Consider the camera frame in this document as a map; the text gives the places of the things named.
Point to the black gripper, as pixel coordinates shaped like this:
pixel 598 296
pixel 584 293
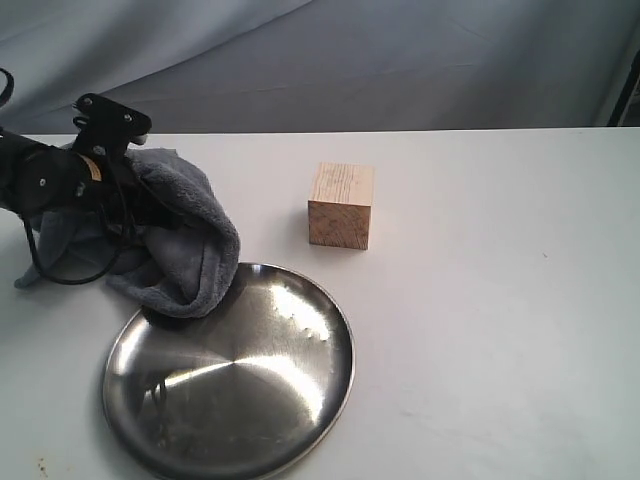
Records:
pixel 49 178

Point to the grey terry towel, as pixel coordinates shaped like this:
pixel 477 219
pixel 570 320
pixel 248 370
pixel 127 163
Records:
pixel 181 273

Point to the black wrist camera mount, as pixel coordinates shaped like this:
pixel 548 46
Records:
pixel 109 125

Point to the round stainless steel plate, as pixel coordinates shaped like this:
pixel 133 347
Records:
pixel 242 393

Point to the dark stand at right edge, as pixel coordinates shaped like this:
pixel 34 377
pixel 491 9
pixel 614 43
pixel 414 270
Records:
pixel 626 95

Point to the grey fabric backdrop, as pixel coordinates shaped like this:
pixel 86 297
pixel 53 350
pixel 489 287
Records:
pixel 318 66

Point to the wooden cube block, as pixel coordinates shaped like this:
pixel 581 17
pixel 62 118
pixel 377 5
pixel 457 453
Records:
pixel 339 206

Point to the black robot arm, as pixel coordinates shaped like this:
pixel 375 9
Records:
pixel 7 177

